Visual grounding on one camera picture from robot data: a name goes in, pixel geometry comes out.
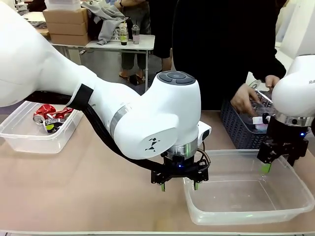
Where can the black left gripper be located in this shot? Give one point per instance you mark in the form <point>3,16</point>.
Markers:
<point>179,167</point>

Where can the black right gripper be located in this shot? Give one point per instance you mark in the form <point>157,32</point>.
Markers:
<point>283,135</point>

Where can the crushed clear plastic bottle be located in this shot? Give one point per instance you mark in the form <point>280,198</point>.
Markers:
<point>264,103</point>

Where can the crushed red silver can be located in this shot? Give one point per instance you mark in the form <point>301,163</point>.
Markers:
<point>62,114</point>

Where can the crushed green black can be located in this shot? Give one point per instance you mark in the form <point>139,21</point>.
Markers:
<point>50,127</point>

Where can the clear plastic bin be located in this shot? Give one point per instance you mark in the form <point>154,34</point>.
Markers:
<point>221,216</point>
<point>29,145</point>

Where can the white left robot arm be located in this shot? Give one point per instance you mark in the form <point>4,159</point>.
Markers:
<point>147,118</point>

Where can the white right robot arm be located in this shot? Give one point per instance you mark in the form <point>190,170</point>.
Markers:
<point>292,91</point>

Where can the dark blue plastic basket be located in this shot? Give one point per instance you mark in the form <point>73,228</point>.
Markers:
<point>236,130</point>

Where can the white plastic laundry basket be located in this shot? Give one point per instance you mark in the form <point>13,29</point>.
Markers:
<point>114,34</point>

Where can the person's right hand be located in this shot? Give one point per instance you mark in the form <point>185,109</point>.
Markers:
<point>242,98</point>

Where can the person's left hand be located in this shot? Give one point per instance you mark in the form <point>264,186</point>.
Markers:
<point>272,80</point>

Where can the pink package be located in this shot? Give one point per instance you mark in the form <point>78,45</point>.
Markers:
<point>261,127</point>

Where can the person in black top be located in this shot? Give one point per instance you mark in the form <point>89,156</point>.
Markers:
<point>216,49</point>

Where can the bystander in grey trousers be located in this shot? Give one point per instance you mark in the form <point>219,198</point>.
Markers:
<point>128,61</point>

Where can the white folding table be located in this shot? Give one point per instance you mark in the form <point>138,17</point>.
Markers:
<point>142,41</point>

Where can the bottle with pink drink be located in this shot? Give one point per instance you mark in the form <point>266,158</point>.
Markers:
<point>135,34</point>

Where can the bottle with dark green drink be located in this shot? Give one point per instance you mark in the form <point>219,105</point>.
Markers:
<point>123,35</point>

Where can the black bag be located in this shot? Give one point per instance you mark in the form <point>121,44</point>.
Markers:
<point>93,27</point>

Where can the grey hoodie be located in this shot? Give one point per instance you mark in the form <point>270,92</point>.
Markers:
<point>108,19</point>

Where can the flat cardboard box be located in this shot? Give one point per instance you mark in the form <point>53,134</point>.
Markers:
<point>66,28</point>
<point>70,39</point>

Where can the wooden top counter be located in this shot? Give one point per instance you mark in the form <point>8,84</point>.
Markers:
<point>45,32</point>

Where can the large cardboard box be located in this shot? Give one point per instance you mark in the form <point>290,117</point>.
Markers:
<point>65,16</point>

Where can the grey cloth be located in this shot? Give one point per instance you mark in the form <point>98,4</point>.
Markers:
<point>39,24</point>

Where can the white plastic storage container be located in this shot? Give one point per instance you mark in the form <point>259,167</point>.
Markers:
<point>61,4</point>

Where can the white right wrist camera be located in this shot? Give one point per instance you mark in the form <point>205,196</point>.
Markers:
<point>258,120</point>

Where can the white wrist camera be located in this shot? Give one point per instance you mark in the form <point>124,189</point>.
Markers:
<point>258,120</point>
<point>205,130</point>

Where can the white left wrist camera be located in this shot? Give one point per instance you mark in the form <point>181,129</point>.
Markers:
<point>205,130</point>

